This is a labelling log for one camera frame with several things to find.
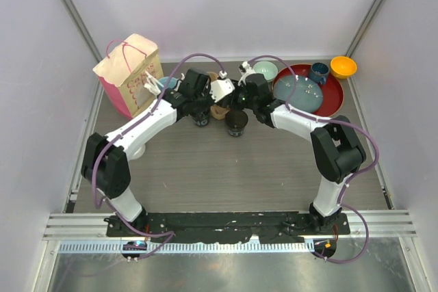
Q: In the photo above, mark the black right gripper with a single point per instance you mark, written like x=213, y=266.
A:
x=242, y=87

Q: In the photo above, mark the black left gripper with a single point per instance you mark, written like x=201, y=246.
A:
x=207, y=91

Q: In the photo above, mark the black paper coffee cup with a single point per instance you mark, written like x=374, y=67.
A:
x=236, y=121

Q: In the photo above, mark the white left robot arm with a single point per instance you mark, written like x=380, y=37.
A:
x=106, y=159

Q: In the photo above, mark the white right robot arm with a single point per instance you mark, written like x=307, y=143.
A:
x=337, y=151

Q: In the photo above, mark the light blue straw cup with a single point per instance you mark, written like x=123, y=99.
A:
x=166, y=83

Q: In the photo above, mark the brown cardboard cup carrier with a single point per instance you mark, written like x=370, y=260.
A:
x=217, y=111

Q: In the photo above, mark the mint green ceramic bowl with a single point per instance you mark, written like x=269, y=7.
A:
x=268, y=69

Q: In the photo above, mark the dark blue ceramic plate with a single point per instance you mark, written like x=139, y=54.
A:
x=307, y=95

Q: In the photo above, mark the dark blue ceramic mug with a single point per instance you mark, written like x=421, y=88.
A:
x=318, y=73

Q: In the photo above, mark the pink kraft paper bag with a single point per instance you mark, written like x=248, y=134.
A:
x=124, y=71

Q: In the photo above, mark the red round tray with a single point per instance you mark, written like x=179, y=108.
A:
x=332, y=91

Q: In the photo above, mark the orange bowl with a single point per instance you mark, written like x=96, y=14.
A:
x=343, y=67

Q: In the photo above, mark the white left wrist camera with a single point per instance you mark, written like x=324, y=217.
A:
x=220, y=88

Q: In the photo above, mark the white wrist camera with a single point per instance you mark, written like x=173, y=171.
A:
x=220, y=88
x=246, y=69

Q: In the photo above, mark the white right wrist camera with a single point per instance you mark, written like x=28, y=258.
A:
x=246, y=69

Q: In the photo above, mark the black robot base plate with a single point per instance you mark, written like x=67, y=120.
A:
x=235, y=227

